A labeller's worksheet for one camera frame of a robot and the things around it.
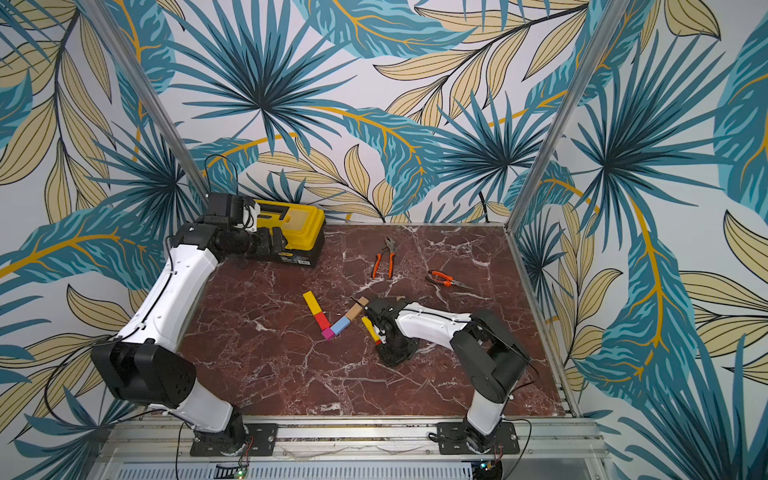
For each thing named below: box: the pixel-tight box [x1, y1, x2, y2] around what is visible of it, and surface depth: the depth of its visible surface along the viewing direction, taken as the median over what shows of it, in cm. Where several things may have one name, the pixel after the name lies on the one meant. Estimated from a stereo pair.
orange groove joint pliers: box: [371, 236, 396, 278], surface depth 112 cm
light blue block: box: [330, 316, 351, 336], surface depth 94 cm
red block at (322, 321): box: [314, 312, 331, 331], surface depth 95 cm
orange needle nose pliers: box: [425, 270, 474, 290], surface depth 105 cm
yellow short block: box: [302, 290, 323, 316], surface depth 99 cm
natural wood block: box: [345, 296, 370, 321], surface depth 97 cm
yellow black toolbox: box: [254, 200, 326, 267], surface depth 99 cm
